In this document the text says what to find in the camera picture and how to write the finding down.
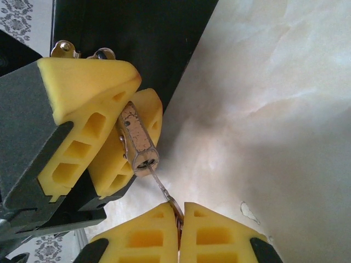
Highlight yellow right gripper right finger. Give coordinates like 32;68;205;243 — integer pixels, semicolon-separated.
180;202;283;263

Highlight black starry night box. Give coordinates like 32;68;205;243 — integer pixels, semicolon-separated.
49;0;220;124

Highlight metal key ring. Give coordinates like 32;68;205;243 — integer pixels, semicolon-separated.
167;197;184;243

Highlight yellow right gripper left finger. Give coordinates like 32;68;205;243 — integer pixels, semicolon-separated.
73;202;179;263

